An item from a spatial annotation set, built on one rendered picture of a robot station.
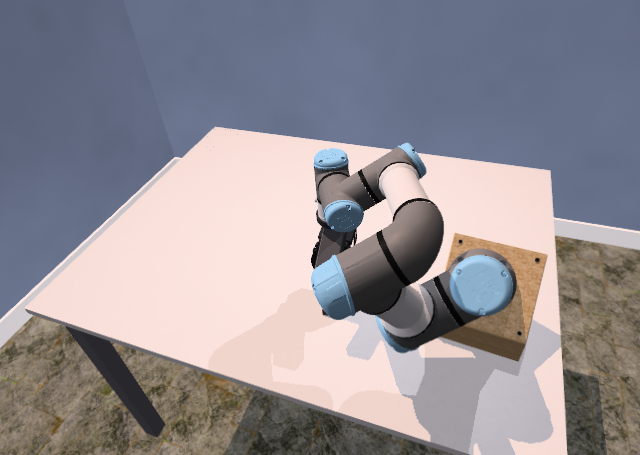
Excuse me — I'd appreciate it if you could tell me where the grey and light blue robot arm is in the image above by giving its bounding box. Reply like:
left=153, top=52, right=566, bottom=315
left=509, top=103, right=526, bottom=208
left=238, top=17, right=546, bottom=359
left=311, top=143, right=517, bottom=353

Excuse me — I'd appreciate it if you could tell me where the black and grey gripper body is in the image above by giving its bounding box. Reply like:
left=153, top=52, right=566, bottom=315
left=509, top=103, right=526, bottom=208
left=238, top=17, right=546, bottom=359
left=315, top=209, right=357, bottom=256

